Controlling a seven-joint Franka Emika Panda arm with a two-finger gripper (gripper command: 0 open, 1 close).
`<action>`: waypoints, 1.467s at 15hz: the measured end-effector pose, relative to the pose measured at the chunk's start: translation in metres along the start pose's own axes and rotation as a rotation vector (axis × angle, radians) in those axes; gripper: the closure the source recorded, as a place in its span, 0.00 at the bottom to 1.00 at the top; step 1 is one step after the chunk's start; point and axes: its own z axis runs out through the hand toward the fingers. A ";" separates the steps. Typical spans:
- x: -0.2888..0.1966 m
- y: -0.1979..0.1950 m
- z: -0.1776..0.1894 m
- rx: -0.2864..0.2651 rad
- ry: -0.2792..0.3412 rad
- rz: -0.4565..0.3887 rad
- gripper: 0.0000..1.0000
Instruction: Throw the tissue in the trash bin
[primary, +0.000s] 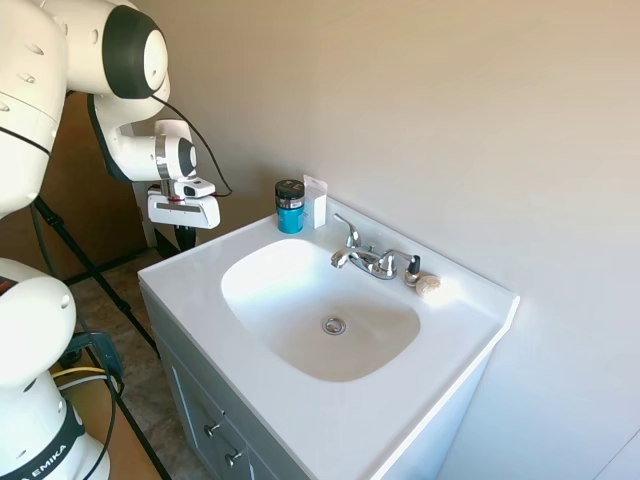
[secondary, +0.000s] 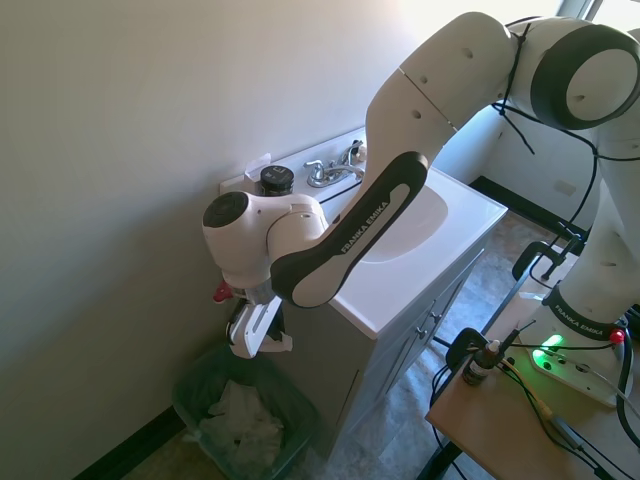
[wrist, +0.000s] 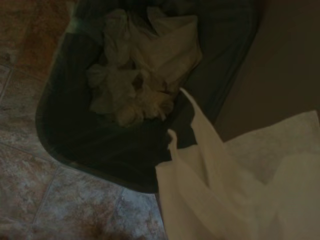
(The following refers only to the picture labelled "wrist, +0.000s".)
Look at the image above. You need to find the white paper tissue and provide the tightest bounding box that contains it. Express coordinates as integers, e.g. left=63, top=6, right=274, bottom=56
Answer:
left=154, top=87, right=320, bottom=240

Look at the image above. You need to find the crumpled discarded tissue wad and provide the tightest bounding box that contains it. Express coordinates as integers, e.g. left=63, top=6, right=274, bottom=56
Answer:
left=86, top=62, right=179, bottom=127

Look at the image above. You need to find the dark plastic trash bin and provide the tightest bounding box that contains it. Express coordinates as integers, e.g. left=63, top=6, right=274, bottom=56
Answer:
left=34, top=0, right=259, bottom=195

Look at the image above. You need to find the flat discarded paper towel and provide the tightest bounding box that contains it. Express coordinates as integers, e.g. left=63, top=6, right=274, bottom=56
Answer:
left=102, top=6, right=203, bottom=94

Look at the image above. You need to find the brown cabinet side panel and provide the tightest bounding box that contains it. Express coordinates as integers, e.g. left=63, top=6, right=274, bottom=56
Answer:
left=214, top=0, right=320, bottom=143

